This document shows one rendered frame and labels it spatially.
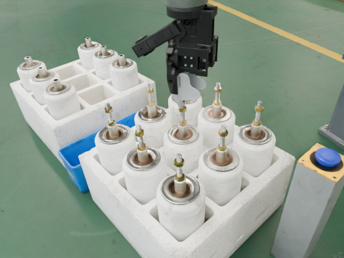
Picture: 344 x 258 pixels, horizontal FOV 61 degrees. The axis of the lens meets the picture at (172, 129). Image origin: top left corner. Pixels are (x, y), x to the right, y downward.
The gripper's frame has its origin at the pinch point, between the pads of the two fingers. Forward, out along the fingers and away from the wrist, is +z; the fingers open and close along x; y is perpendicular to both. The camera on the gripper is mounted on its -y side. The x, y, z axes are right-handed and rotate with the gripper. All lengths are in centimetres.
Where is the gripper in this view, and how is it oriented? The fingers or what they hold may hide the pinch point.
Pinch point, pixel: (179, 100)
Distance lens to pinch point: 64.3
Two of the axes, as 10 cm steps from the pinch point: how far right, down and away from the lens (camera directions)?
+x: 3.7, -5.9, 7.2
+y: 9.3, 1.9, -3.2
